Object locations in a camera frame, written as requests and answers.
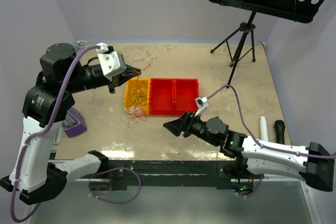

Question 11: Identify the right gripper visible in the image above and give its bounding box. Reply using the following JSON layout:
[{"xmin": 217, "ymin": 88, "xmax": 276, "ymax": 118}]
[{"xmin": 163, "ymin": 110, "xmax": 219, "ymax": 147}]

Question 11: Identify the black thin cable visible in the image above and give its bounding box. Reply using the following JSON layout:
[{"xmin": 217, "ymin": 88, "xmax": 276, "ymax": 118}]
[{"xmin": 127, "ymin": 78, "xmax": 149, "ymax": 106}]

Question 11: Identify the white thin cable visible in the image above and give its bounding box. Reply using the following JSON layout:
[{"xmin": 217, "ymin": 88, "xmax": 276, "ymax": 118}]
[{"xmin": 123, "ymin": 104, "xmax": 145, "ymax": 124}]

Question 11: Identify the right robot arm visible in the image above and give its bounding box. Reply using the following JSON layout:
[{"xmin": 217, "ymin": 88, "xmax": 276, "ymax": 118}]
[{"xmin": 163, "ymin": 112, "xmax": 335, "ymax": 192}]

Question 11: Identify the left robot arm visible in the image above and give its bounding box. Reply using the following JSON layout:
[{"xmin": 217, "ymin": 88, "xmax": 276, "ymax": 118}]
[{"xmin": 1, "ymin": 43, "xmax": 141, "ymax": 205}]

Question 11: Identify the yellow plastic bin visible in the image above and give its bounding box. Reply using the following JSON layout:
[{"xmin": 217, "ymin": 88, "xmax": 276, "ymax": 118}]
[{"xmin": 123, "ymin": 78, "xmax": 151, "ymax": 115}]

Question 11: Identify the middle red plastic bin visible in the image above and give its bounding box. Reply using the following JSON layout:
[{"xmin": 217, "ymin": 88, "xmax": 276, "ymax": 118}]
[{"xmin": 150, "ymin": 78, "xmax": 173, "ymax": 115}]

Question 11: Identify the red plastic bin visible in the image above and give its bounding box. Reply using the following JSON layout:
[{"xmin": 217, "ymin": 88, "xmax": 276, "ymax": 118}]
[
  {"xmin": 173, "ymin": 78, "xmax": 199, "ymax": 115},
  {"xmin": 150, "ymin": 78, "xmax": 173, "ymax": 115}
]

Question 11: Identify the right red plastic bin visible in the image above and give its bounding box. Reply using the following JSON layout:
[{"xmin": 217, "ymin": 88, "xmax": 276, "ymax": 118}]
[{"xmin": 173, "ymin": 78, "xmax": 199, "ymax": 115}]

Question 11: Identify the purple box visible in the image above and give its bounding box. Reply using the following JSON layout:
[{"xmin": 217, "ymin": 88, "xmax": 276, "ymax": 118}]
[{"xmin": 62, "ymin": 107, "xmax": 87, "ymax": 137}]

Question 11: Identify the white cylinder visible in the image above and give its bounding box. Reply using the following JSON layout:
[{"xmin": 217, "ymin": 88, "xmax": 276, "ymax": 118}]
[{"xmin": 259, "ymin": 116, "xmax": 269, "ymax": 142}]

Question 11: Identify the black cylinder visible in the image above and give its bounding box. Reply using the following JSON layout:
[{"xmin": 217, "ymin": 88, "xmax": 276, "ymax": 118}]
[{"xmin": 274, "ymin": 120, "xmax": 286, "ymax": 144}]

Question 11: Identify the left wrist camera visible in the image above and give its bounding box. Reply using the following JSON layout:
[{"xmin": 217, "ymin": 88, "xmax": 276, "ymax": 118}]
[{"xmin": 96, "ymin": 43, "xmax": 127, "ymax": 81}]

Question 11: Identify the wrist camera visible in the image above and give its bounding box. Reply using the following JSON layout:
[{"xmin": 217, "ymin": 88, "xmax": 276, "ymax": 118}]
[
  {"xmin": 96, "ymin": 43, "xmax": 127, "ymax": 81},
  {"xmin": 195, "ymin": 97, "xmax": 209, "ymax": 116}
]

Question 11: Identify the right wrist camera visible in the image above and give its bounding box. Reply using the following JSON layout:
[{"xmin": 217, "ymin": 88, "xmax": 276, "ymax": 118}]
[{"xmin": 195, "ymin": 97, "xmax": 209, "ymax": 116}]

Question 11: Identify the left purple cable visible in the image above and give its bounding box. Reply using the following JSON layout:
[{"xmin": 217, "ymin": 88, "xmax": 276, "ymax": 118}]
[{"xmin": 9, "ymin": 45, "xmax": 142, "ymax": 222}]

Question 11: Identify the aluminium frame rail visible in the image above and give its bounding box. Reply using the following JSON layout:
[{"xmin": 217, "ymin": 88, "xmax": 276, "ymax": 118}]
[{"xmin": 9, "ymin": 41, "xmax": 96, "ymax": 223}]

